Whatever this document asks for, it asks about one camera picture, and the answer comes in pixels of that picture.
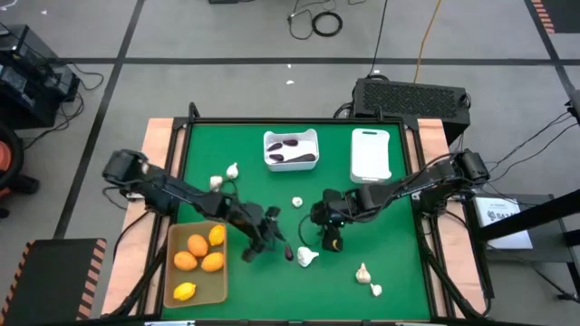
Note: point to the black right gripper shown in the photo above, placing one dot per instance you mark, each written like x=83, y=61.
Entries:
x=335, y=208

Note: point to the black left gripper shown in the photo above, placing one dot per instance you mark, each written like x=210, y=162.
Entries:
x=256, y=224

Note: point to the small dark purple eggplant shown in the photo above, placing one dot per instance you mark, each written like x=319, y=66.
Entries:
x=289, y=252
x=276, y=157
x=275, y=146
x=290, y=142

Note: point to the large white garlic bulb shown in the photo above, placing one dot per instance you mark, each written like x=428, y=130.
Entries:
x=306, y=257

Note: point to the yellow lemon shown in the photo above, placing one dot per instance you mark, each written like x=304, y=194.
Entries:
x=185, y=291
x=217, y=235

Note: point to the orange citrus fruit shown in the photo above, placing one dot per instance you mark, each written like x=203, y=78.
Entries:
x=198, y=245
x=186, y=261
x=212, y=261

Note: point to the long dark purple eggplant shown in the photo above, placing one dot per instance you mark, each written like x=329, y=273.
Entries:
x=300, y=158

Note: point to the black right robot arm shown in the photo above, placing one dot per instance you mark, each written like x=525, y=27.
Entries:
x=408, y=185

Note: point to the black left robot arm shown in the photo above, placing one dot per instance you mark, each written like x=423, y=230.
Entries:
x=167, y=190

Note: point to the tan translucent plastic basket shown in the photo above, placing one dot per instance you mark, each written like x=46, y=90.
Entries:
x=210, y=290

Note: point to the white cutting board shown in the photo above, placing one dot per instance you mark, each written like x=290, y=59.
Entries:
x=370, y=156

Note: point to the light wooden table panel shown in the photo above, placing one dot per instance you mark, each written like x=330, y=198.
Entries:
x=156, y=136
x=432, y=136

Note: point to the black computer case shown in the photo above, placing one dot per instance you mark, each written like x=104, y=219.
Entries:
x=408, y=99

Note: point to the white labelled box right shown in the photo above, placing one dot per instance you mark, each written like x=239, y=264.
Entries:
x=503, y=226

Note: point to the black metal beam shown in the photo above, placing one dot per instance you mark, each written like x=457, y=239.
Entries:
x=544, y=213

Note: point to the black hazard striped mat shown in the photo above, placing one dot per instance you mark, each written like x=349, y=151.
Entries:
x=564, y=13
x=50, y=280

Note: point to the orange and black vacuum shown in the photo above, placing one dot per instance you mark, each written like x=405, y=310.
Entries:
x=4, y=158

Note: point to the black equipment rack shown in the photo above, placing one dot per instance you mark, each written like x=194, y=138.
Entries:
x=27, y=77

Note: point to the black table frame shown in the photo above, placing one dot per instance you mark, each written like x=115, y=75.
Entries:
x=294, y=121

